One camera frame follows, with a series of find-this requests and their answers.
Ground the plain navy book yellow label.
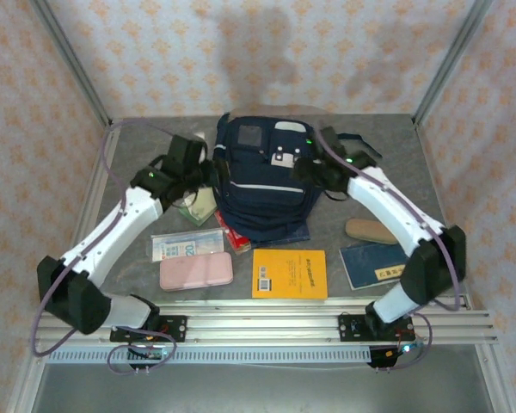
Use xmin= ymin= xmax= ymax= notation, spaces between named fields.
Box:
xmin=339 ymin=243 xmax=409 ymax=290

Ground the orange book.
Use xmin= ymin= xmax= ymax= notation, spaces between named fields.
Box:
xmin=251 ymin=248 xmax=329 ymax=300

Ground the aluminium corner post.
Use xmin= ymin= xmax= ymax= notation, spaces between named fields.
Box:
xmin=29 ymin=0 xmax=113 ymax=130
xmin=412 ymin=0 xmax=495 ymax=126

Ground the navy book with flower print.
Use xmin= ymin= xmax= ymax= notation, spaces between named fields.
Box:
xmin=251 ymin=214 xmax=311 ymax=244

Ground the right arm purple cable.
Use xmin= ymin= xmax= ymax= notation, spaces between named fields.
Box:
xmin=316 ymin=128 xmax=461 ymax=372

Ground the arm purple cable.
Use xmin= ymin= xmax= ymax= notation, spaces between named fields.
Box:
xmin=316 ymin=128 xmax=461 ymax=372
xmin=32 ymin=120 xmax=177 ymax=376

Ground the tan oval case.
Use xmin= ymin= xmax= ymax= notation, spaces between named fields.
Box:
xmin=344 ymin=218 xmax=400 ymax=245

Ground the white slotted cable duct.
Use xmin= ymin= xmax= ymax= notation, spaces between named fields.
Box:
xmin=46 ymin=348 xmax=373 ymax=365

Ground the aluminium frame leg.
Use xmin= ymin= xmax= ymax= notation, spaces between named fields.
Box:
xmin=6 ymin=346 xmax=48 ymax=413
xmin=475 ymin=343 xmax=516 ymax=413

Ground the pink pencil case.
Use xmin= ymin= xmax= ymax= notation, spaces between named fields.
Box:
xmin=158 ymin=251 xmax=235 ymax=293

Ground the navy blue backpack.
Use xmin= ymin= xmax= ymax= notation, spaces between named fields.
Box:
xmin=212 ymin=114 xmax=384 ymax=253

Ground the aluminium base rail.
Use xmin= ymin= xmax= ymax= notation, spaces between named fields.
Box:
xmin=28 ymin=300 xmax=500 ymax=348

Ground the green card holder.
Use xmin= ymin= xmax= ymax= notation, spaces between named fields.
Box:
xmin=178 ymin=187 xmax=218 ymax=227

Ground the red packet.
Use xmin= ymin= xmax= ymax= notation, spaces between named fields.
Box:
xmin=214 ymin=209 xmax=253 ymax=256

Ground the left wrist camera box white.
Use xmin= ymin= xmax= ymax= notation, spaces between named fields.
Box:
xmin=195 ymin=131 xmax=210 ymax=164

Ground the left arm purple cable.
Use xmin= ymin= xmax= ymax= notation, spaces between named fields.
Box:
xmin=32 ymin=120 xmax=177 ymax=376

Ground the aluminium side rail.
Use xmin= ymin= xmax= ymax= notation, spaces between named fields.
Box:
xmin=51 ymin=118 xmax=124 ymax=311

